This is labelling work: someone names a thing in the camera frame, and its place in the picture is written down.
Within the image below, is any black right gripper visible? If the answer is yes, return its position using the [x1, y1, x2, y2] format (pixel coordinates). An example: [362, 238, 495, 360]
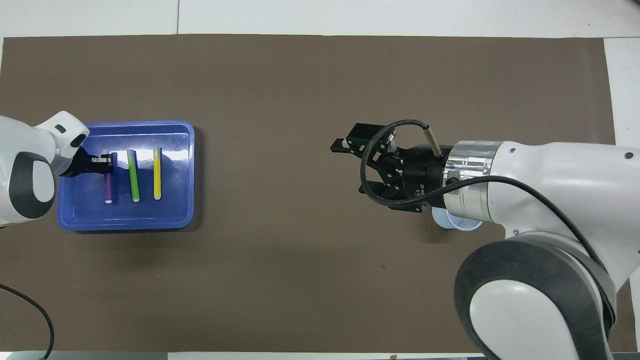
[330, 123, 454, 213]

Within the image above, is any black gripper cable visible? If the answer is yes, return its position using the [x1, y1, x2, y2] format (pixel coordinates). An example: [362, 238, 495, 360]
[0, 283, 55, 360]
[360, 119, 616, 326]

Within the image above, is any yellow pen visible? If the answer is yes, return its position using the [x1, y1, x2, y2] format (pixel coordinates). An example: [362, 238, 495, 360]
[153, 146, 162, 201]

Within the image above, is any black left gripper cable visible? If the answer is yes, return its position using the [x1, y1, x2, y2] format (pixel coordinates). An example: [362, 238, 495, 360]
[0, 283, 55, 360]

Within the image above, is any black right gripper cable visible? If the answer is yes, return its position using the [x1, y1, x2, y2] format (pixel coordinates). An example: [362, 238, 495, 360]
[360, 119, 616, 326]

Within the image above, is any pale blue mesh pen cup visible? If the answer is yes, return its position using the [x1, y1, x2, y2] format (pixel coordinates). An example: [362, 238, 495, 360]
[432, 206, 485, 233]

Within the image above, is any green pen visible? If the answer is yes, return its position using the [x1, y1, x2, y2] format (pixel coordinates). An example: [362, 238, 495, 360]
[126, 149, 141, 203]

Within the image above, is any brown table mat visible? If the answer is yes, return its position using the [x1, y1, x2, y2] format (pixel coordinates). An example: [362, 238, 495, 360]
[0, 34, 639, 354]

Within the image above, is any blue plastic tray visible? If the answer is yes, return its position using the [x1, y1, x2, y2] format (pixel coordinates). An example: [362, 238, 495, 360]
[56, 120, 196, 232]

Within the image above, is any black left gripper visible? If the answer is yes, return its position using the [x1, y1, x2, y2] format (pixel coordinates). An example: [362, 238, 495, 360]
[60, 146, 115, 179]

